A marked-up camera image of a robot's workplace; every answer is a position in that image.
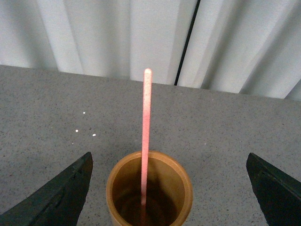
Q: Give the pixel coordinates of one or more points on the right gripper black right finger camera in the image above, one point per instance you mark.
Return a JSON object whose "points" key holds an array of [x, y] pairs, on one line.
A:
{"points": [[278, 194]]}

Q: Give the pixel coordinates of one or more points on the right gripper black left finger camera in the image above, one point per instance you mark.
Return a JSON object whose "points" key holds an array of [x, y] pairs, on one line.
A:
{"points": [[59, 202]]}

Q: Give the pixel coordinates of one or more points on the pink chopstick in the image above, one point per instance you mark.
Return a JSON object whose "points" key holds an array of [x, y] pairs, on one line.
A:
{"points": [[147, 83]]}

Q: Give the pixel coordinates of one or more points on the wooden chopstick holder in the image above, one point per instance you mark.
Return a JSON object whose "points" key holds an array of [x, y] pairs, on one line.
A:
{"points": [[169, 191]]}

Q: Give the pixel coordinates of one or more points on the white curtain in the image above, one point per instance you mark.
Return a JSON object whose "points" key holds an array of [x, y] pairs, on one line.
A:
{"points": [[238, 46]]}

